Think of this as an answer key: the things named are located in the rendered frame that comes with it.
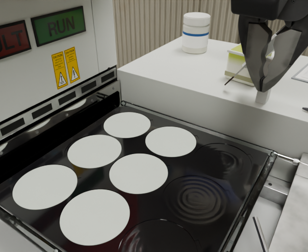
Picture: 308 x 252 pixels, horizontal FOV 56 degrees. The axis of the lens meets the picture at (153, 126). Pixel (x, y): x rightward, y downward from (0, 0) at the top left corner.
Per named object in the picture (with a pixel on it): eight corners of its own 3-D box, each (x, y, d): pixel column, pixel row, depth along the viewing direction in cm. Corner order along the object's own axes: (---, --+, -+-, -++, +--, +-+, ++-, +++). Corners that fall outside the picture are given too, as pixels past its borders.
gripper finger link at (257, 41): (272, 80, 43) (288, 15, 38) (258, 94, 39) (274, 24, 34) (251, 75, 45) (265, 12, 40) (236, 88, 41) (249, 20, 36)
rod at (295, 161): (272, 159, 54) (273, 153, 54) (274, 155, 55) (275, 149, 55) (298, 168, 52) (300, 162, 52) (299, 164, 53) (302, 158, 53)
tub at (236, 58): (222, 78, 66) (226, 49, 62) (238, 68, 71) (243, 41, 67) (253, 88, 62) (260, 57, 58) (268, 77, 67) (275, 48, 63)
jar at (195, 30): (177, 51, 81) (178, 15, 76) (188, 44, 86) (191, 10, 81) (200, 56, 78) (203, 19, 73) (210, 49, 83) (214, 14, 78)
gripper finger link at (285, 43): (293, 85, 42) (314, 19, 37) (281, 101, 38) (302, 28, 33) (272, 80, 43) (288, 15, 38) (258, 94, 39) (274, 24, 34)
